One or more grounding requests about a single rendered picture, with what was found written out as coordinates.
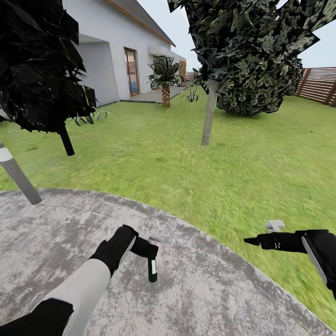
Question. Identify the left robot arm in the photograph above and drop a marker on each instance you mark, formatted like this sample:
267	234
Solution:
67	309

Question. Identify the insectifuge atomizer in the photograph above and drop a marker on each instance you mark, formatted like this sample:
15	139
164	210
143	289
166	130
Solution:
152	269

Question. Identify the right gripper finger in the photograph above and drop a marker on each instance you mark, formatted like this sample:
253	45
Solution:
254	241

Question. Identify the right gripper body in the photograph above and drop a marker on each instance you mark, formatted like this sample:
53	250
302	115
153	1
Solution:
275	241

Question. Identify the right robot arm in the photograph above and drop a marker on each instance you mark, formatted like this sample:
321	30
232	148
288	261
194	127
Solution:
319	244

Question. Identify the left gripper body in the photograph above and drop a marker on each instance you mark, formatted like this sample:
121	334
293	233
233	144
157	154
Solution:
148	250

